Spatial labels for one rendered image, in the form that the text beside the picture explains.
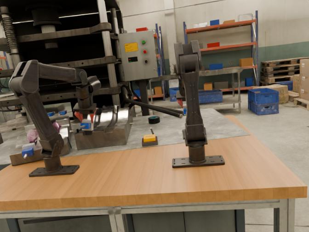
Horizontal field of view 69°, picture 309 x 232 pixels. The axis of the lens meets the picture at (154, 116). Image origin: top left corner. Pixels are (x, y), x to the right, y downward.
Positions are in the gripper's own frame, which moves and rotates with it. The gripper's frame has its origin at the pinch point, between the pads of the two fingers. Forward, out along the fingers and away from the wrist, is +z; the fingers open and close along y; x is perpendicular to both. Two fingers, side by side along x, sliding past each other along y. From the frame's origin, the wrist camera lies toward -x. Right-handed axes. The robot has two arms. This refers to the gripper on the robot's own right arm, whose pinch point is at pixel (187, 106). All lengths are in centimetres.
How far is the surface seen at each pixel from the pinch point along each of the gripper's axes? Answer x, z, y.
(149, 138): 22.4, 0.0, 19.1
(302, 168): -50, 134, -102
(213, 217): 38, 52, -10
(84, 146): 25, 0, 54
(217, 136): 17.5, 6.9, -14.2
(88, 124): 21, -11, 48
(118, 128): 18.1, -3.8, 35.0
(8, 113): -272, 200, 456
